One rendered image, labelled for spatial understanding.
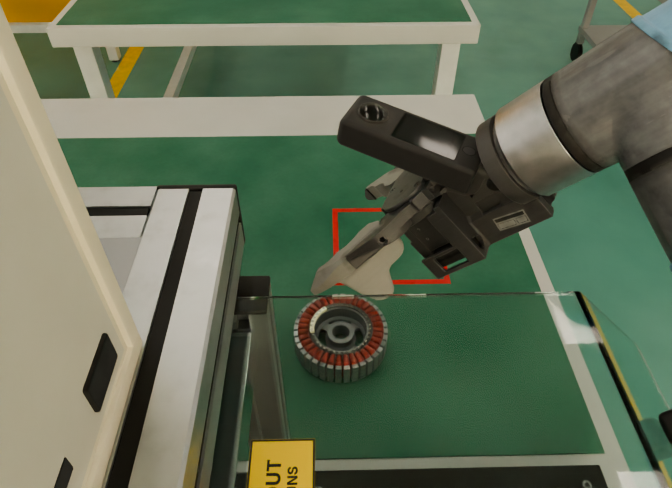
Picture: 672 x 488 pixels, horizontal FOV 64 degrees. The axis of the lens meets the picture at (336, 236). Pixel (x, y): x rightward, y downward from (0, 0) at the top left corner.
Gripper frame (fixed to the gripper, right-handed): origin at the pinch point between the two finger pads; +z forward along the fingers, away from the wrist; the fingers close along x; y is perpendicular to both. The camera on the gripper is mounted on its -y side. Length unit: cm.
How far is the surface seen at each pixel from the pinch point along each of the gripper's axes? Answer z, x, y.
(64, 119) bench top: 59, 29, -39
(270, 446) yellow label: -14.3, -27.1, -2.6
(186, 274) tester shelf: -14.0, -23.1, -10.6
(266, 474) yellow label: -14.6, -28.4, -2.3
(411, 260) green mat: 10.5, 17.7, 15.5
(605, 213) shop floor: 34, 141, 98
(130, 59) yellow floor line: 193, 178, -82
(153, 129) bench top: 47, 33, -26
